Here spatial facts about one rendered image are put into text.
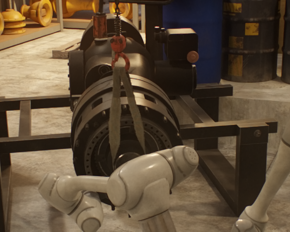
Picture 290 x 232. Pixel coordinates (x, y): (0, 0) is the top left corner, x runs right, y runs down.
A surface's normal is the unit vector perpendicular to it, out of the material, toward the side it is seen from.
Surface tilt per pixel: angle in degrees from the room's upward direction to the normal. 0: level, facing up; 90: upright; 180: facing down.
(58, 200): 111
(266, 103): 90
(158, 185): 67
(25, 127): 0
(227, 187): 0
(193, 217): 0
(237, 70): 90
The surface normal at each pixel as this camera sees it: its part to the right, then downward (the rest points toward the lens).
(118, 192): -0.75, 0.13
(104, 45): -0.22, -0.70
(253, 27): -0.04, 0.30
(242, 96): -0.02, -0.95
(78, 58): 0.02, -0.62
